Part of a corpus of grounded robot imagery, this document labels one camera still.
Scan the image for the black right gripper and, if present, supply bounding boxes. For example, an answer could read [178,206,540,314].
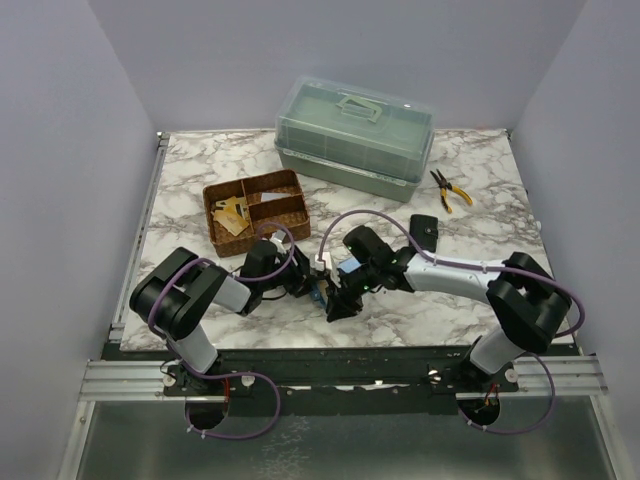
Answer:
[325,262,380,323]

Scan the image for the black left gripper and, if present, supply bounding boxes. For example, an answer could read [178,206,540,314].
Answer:
[260,245,325,297]

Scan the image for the blue leather card holder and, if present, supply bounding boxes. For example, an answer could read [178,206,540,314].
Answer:
[309,257,361,310]

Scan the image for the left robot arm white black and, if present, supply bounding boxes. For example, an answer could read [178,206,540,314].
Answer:
[129,240,312,395]

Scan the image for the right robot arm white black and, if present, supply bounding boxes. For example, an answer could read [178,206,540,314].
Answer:
[326,226,572,392]

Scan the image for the white card in basket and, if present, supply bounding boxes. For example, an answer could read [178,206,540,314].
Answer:
[260,192,290,202]

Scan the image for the tan card in basket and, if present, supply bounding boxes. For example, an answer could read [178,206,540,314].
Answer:
[212,196,249,237]

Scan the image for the black leather card holder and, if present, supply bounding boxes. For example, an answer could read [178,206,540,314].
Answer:
[409,214,439,253]

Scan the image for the brown wicker divided basket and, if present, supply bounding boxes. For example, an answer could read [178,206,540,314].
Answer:
[203,169,311,258]

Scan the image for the green plastic storage box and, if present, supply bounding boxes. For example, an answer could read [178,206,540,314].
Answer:
[274,77,435,203]

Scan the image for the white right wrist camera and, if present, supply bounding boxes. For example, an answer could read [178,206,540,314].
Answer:
[310,251,334,281]

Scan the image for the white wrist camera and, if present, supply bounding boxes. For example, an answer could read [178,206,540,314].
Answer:
[310,251,334,281]
[269,229,291,255]

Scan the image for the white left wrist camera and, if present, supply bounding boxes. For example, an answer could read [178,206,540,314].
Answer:
[269,229,291,255]

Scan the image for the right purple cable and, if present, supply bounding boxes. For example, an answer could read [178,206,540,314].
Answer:
[317,209,586,436]

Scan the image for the purple cable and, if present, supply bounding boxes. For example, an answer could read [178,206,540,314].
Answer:
[147,221,296,442]
[317,209,586,436]

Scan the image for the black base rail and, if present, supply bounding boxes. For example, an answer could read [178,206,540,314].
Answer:
[164,346,520,417]

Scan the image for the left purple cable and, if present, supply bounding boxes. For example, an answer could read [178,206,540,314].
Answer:
[147,221,296,442]

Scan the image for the yellow handled pliers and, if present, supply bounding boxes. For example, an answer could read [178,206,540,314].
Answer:
[430,169,473,214]

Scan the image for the left aluminium side rail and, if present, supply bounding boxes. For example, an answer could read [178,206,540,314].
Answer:
[110,132,171,329]

